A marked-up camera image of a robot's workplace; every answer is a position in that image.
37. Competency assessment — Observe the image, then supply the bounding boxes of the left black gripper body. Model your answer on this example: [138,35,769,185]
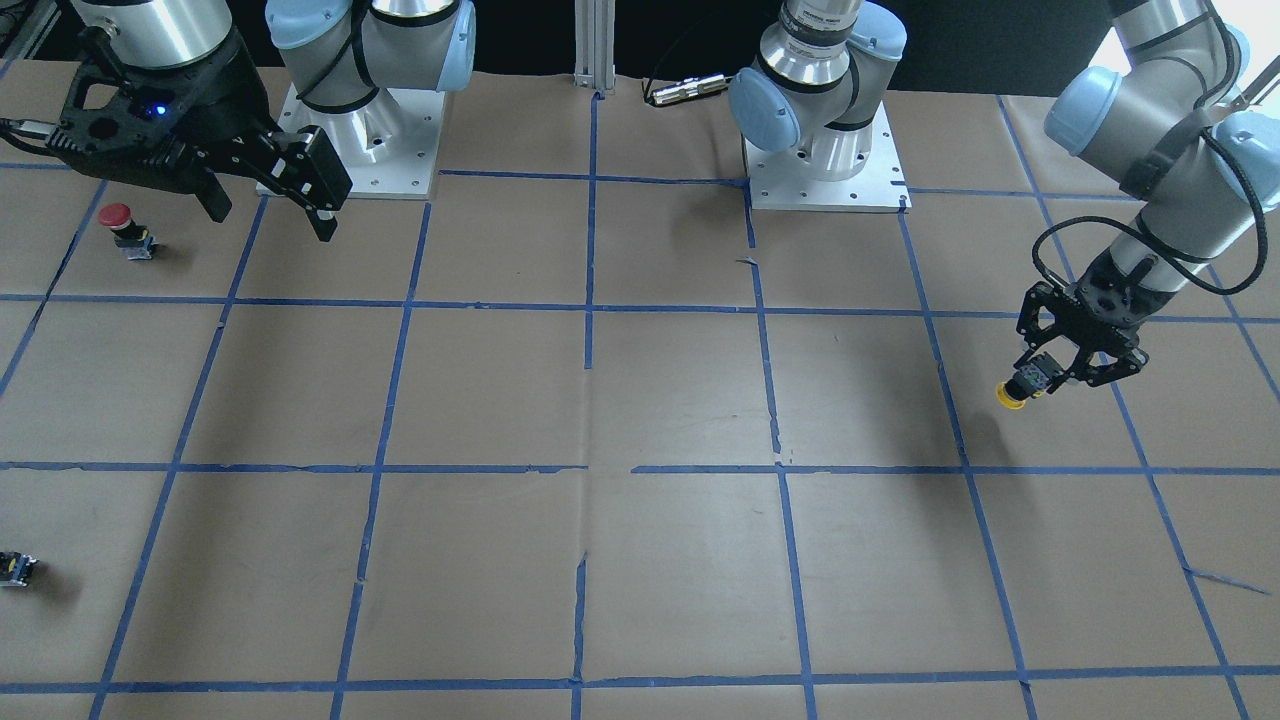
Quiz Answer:
[1065,250,1166,351]

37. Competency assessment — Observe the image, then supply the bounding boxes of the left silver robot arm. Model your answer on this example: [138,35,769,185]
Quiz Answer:
[728,1,1277,409]

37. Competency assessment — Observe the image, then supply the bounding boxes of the silver cable connector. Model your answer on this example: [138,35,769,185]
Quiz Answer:
[645,73,733,108]

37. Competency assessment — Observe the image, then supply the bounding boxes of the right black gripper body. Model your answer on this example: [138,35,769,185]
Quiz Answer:
[44,27,276,186]

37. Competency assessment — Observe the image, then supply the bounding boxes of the red push button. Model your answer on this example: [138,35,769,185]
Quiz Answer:
[96,202,157,261]

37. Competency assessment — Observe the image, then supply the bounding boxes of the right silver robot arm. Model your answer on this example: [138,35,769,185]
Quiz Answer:
[3,1,477,242]

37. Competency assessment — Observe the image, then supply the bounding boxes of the small black switch block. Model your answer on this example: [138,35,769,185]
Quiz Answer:
[0,551,40,588]

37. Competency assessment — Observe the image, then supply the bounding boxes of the aluminium frame post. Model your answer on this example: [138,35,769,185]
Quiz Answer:
[573,0,617,97]

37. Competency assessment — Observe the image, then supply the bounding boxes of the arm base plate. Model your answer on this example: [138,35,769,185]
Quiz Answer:
[279,86,451,200]
[742,105,913,213]

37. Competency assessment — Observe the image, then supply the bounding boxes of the yellow push button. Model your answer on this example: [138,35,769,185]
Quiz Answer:
[996,354,1068,410]

